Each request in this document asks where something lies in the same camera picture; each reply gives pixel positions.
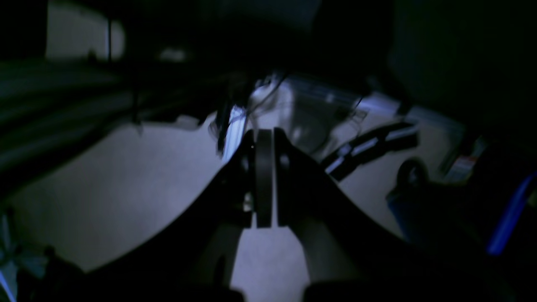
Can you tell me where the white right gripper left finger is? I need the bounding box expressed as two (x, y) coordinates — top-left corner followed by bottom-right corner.
(21, 129), (274, 302)

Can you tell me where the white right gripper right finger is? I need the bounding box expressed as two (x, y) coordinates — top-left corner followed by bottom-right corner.
(274, 127), (537, 302)

